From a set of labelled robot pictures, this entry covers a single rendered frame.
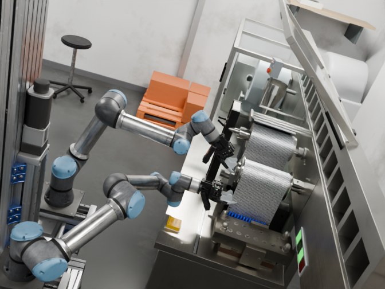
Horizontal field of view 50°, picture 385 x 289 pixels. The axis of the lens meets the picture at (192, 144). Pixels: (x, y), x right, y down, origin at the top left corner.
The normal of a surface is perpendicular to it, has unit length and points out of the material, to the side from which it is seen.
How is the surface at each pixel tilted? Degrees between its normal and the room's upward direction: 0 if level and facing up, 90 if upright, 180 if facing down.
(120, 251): 0
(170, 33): 90
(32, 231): 8
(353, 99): 79
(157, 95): 90
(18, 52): 90
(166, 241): 0
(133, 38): 90
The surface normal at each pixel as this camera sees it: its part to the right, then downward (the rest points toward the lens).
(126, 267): 0.28, -0.84
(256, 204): -0.16, 0.44
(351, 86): 0.07, 0.33
